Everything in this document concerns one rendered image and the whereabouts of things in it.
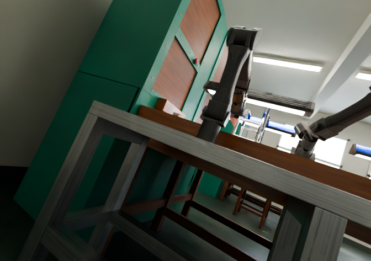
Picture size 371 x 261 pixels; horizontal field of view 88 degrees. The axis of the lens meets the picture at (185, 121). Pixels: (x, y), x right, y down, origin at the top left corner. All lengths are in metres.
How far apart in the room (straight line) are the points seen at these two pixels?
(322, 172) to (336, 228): 0.40
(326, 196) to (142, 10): 1.24
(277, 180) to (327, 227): 0.10
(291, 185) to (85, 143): 0.50
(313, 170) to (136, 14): 1.21
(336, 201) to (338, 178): 0.40
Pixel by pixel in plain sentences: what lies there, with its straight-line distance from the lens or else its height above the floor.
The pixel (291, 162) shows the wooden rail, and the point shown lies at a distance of 0.79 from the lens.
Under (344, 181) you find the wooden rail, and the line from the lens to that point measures 0.82.
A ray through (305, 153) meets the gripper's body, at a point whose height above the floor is 0.82.
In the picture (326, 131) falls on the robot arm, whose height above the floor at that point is 0.91.
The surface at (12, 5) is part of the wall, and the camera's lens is 1.50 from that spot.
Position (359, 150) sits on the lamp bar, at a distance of 1.77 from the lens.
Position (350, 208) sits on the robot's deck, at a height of 0.65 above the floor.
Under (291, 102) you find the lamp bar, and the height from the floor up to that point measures 1.08.
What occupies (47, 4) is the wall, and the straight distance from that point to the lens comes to 1.58.
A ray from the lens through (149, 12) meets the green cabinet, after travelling 1.30.
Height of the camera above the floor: 0.64
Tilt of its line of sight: 7 degrees up
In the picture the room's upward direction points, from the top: 22 degrees clockwise
